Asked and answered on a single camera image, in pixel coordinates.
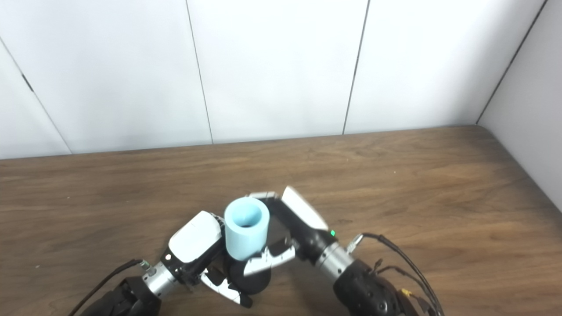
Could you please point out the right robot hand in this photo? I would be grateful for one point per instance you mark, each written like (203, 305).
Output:
(303, 215)

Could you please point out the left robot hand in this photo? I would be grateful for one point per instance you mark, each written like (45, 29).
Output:
(193, 239)

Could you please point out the black nozzle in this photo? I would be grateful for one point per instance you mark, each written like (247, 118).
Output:
(254, 283)

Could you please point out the black wall panel hinge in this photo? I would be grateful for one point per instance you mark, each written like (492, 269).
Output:
(27, 83)

